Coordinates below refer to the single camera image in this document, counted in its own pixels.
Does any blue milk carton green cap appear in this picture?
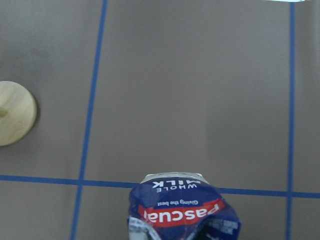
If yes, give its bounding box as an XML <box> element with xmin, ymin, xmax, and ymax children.
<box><xmin>127</xmin><ymin>172</ymin><xmax>241</xmax><ymax>240</ymax></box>

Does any wooden cup tree stand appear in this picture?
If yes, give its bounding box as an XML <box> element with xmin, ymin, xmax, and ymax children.
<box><xmin>0</xmin><ymin>81</ymin><xmax>38</xmax><ymax>146</ymax></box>

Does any brown paper table cover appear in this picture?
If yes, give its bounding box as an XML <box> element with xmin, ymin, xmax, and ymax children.
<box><xmin>0</xmin><ymin>0</ymin><xmax>320</xmax><ymax>240</ymax></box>

